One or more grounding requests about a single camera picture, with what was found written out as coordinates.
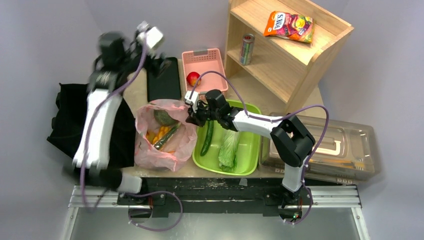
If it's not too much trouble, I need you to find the green cucumber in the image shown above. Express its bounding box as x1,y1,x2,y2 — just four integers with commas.
200,120,215,156

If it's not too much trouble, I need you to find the pink plastic grocery bag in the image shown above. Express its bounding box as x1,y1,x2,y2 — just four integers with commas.
134,99,198,172

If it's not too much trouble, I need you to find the red tomato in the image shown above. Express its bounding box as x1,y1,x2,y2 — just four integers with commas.
185,71,202,87

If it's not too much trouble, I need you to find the napa cabbage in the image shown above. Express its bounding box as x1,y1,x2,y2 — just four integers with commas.
218,130,241,173

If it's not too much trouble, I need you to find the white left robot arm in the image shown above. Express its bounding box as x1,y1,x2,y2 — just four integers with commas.
72,27,165,205

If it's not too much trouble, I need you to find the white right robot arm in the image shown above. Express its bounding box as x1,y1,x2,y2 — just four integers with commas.
184,89,316,204

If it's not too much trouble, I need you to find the black rectangular tray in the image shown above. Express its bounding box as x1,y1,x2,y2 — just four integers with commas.
146,57,182,102

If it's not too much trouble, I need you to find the green netted melon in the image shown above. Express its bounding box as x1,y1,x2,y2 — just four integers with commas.
153,109,178,127

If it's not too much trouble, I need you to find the pink perforated plastic basket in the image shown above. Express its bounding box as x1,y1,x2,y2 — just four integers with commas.
181,48,229,100

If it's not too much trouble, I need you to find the green plastic tray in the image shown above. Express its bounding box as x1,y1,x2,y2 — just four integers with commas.
192,99,262,177

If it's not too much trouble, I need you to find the silver drink can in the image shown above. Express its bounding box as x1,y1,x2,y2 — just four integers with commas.
239,33,255,66

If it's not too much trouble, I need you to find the wooden shelf unit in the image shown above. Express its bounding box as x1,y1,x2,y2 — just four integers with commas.
224,0,354,113

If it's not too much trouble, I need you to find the black cloth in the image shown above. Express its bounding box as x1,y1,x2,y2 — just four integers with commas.
47,83,136,168

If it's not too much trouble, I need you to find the orange snack packet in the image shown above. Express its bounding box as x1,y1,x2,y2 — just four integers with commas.
262,11,315,44

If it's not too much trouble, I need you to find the clear plastic toolbox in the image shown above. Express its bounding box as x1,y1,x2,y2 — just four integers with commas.
258,115,381,185

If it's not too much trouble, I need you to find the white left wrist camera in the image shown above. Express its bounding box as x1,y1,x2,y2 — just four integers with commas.
136,21,165,52

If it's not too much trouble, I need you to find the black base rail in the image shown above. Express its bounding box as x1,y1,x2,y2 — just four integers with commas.
67,177,363,220

